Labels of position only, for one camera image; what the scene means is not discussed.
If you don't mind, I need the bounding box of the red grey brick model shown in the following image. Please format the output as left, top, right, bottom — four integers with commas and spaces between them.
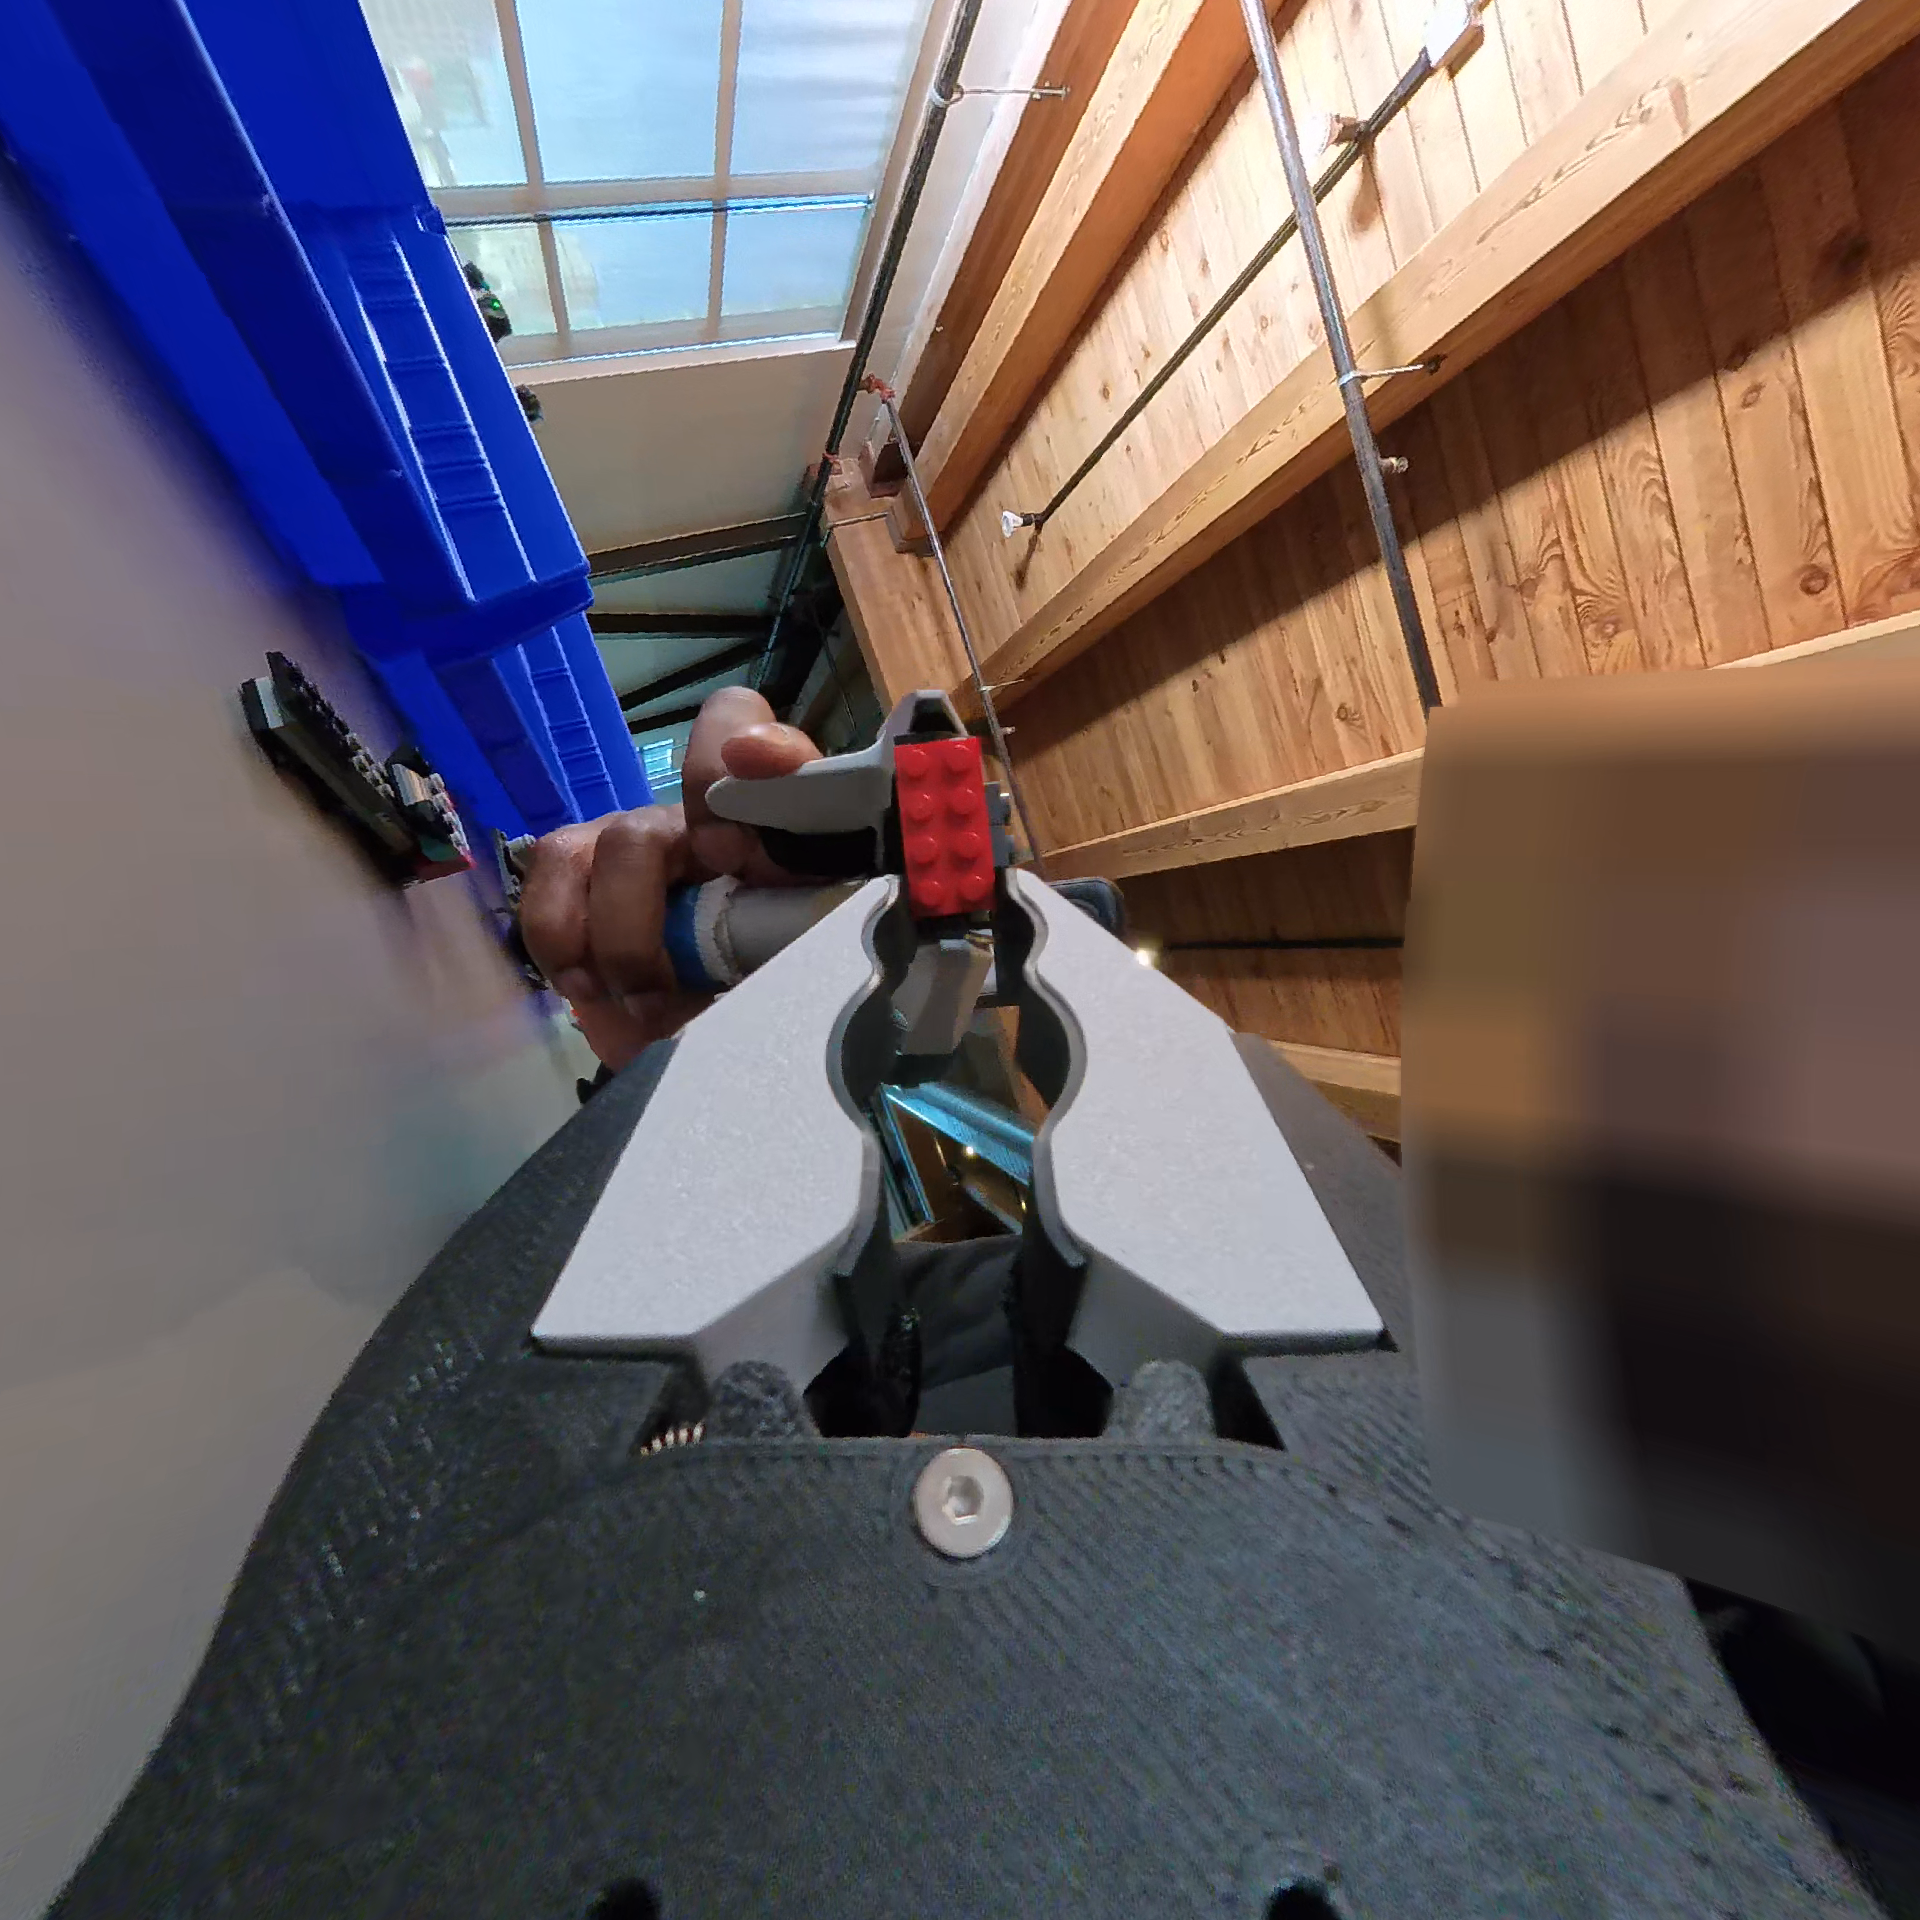
891, 733, 1009, 922

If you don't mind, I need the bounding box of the black ceiling pipe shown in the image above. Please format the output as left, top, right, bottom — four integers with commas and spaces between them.
1237, 0, 1444, 718

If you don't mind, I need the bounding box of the black brick base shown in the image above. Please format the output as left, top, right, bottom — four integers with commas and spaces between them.
240, 646, 477, 890

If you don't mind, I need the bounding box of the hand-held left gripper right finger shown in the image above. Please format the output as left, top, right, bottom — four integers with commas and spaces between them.
998, 870, 1392, 1430

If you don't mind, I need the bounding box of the silver air duct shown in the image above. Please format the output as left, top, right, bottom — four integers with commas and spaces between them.
875, 1076, 1041, 1234

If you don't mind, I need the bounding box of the threaded metal rod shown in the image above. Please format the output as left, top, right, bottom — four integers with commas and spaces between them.
859, 377, 1041, 876

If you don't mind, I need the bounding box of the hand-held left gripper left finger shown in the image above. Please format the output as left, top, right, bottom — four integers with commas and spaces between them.
529, 873, 923, 1438

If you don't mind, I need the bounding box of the large paned window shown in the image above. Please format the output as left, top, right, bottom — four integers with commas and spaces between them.
360, 0, 981, 366

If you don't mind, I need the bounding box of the person's right hand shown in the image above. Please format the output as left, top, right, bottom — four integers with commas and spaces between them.
515, 686, 827, 1069

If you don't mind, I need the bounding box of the person's black jacket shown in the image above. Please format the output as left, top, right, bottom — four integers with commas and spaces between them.
882, 1236, 1029, 1430

